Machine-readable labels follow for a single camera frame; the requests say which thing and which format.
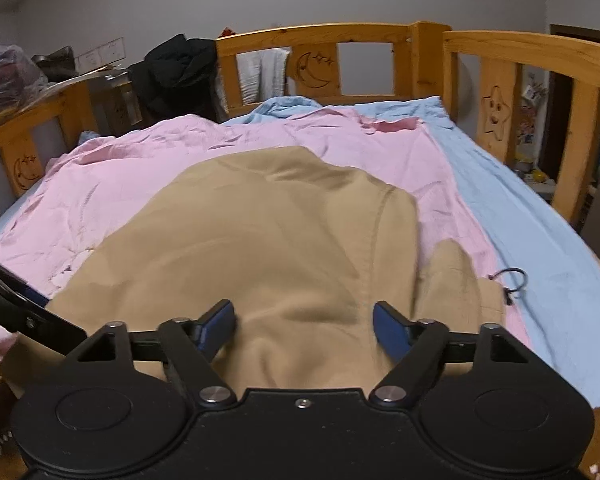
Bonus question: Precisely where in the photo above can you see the colourful toy clutter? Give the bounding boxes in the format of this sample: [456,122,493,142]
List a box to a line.
[512,72,553,183]

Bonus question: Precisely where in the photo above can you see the light blue bed sheet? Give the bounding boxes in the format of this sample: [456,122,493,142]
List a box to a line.
[0,95,600,408]

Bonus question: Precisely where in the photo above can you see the black hair tie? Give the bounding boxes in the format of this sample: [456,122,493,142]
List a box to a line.
[486,267,529,306]

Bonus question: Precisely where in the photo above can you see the black jacket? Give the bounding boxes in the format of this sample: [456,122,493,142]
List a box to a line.
[128,33,220,122]

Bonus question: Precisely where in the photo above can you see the wooden bed frame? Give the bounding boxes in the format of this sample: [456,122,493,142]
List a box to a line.
[0,21,600,281]

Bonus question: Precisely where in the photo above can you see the dark boots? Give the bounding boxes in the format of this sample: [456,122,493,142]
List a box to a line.
[31,46,77,82]

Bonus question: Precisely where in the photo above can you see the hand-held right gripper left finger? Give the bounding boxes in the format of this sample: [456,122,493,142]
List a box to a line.
[67,299,237,407]

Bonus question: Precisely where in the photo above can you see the tan hoodie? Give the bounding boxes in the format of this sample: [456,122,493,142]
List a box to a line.
[0,146,506,401]

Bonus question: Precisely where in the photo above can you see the white towel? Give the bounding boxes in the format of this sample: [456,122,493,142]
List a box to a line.
[215,47,289,108]

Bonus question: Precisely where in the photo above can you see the plastic bag of clothes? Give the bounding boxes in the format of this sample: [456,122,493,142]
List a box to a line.
[0,44,49,117]

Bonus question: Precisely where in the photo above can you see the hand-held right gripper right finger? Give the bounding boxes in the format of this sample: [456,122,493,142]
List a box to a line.
[369,302,536,409]

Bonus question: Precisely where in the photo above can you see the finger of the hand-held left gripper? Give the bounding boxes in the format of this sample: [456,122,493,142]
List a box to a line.
[0,254,88,357]

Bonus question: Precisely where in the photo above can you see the brown wooden cabinet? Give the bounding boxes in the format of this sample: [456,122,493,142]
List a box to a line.
[91,77,143,137]

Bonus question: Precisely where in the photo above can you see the pink blanket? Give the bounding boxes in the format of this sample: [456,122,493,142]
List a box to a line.
[0,106,533,361]

